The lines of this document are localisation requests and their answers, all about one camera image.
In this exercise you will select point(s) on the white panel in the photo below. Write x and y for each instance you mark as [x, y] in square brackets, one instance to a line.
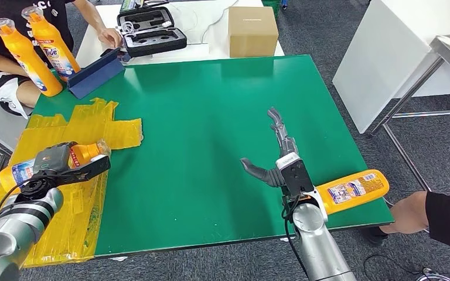
[380, 58]

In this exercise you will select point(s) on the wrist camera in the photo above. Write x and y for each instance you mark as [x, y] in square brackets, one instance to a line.
[89, 168]
[297, 176]

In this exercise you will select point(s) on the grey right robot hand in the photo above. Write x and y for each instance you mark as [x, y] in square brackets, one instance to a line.
[285, 143]

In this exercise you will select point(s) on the black foam-lined case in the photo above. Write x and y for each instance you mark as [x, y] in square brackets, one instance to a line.
[155, 42]

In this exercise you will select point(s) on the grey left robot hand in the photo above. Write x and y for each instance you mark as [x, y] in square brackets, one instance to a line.
[54, 157]

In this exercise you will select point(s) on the blue tablet case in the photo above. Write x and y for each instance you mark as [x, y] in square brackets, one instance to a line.
[97, 75]

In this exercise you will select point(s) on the white table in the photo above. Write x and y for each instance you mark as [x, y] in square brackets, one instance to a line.
[194, 23]

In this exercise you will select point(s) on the yellow plastic sheet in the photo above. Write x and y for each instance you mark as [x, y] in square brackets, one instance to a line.
[73, 217]

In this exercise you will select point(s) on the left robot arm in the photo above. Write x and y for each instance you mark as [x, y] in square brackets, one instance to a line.
[11, 229]

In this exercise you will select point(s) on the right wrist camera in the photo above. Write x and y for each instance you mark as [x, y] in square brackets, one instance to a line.
[297, 176]

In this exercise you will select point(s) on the green plastic crate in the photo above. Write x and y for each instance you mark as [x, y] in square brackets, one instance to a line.
[271, 6]

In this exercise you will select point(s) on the cardboard box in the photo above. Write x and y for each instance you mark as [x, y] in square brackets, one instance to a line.
[252, 35]

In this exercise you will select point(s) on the green printed package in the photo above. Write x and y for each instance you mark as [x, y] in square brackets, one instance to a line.
[139, 4]

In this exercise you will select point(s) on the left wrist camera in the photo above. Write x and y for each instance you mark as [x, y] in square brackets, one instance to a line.
[89, 168]

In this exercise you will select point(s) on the orange detergent bottle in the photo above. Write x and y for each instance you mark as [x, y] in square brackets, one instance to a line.
[357, 190]
[52, 46]
[31, 66]
[85, 152]

